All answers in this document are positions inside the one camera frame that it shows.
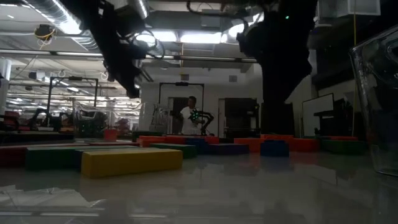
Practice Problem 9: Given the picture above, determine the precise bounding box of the silver ventilation duct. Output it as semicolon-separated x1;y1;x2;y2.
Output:
132;0;150;19

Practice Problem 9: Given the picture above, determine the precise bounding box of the whiteboard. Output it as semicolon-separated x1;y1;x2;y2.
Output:
302;92;335;138

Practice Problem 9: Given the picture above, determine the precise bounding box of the black cabinet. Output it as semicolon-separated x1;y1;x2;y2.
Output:
224;98;260;138
260;101;295;136

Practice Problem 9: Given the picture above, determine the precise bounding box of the black metal frame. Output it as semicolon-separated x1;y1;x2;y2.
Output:
46;75;100;125
158;81;205;135

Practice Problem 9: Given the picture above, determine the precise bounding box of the long green block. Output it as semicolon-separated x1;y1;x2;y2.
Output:
25;145;141;171

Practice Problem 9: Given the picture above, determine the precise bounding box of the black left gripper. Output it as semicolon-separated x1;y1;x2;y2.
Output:
104;55;146;100

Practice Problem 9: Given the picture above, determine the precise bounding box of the fluorescent ceiling light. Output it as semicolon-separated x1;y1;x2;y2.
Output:
149;29;178;43
179;32;223;44

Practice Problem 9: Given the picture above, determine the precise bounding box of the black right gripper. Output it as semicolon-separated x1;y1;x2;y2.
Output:
259;58;313;105

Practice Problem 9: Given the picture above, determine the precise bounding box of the small blue block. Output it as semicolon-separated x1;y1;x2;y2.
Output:
260;139;290;157

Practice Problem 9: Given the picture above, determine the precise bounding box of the person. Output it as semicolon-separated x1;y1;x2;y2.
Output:
178;95;200;136

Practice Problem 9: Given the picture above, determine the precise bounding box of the long yellow block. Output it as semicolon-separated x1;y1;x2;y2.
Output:
80;148;184;179

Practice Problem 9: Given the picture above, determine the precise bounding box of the hanging cable reel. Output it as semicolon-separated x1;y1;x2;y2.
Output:
34;24;56;43

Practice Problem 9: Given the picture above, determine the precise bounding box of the small orange block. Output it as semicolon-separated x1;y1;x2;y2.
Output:
103;129;118;142

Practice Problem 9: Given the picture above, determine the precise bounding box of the grey ceiling pipe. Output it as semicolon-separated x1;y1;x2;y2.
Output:
0;49;259;64

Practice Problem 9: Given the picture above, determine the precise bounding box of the white ceiling box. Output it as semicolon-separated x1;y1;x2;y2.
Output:
318;0;381;18

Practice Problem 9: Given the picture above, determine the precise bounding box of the grey ceiling unit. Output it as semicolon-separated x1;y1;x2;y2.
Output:
201;14;222;29

